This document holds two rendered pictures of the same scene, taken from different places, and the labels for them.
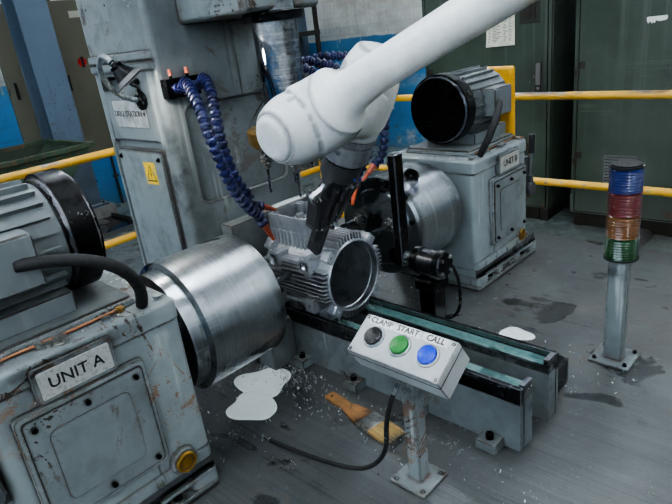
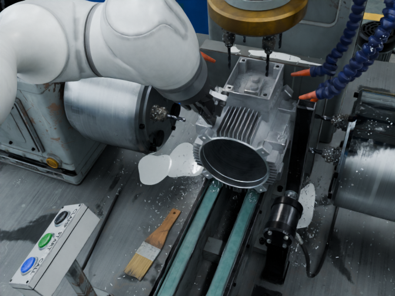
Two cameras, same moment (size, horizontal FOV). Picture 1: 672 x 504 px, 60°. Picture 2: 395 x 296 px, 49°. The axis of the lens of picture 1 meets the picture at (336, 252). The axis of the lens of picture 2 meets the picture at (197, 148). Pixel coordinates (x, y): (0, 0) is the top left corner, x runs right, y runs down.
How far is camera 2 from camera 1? 1.05 m
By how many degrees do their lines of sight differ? 61
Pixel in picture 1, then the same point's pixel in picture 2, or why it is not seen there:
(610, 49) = not seen: outside the picture
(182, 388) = (50, 130)
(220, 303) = (85, 104)
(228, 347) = (86, 131)
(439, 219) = (378, 199)
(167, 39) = not seen: outside the picture
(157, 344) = (29, 100)
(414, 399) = not seen: hidden behind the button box
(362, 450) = (117, 256)
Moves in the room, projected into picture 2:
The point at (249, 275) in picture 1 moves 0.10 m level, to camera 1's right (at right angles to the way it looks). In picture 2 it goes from (117, 101) to (131, 131)
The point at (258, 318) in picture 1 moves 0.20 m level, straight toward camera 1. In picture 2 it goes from (110, 131) to (24, 173)
